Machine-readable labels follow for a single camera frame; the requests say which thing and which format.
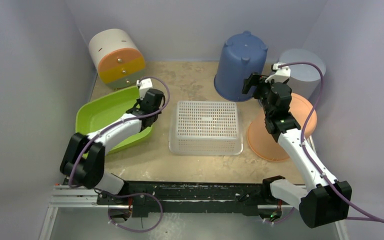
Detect blue plastic bucket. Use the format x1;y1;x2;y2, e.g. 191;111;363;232
213;30;268;102

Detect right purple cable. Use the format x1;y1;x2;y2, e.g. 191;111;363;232
276;61;384;226

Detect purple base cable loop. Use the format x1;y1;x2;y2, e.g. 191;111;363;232
107;193;165;233

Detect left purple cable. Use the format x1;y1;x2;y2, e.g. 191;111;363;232
67;77;171;188

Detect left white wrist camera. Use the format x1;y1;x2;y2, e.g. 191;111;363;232
136;77;153;100

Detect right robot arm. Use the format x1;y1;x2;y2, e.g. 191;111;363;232
242;73;352;228

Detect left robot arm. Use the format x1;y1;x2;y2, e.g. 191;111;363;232
59;76;171;205

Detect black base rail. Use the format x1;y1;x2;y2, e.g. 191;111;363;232
51;175;312;218

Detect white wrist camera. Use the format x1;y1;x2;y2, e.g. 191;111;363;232
136;77;153;100
264;62;291;83

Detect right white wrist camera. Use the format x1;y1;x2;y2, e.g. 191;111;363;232
264;62;291;83

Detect grey plastic bucket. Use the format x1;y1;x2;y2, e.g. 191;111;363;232
278;48;326;100

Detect orange printed plastic bucket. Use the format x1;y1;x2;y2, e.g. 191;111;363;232
247;93;313;162

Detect green plastic tray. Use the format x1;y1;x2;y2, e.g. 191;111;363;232
75;86;139;135

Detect small round drawer cabinet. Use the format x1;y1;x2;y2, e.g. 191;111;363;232
88;28;146;90

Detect white perforated plastic basket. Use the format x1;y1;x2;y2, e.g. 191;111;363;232
168;100;244;156

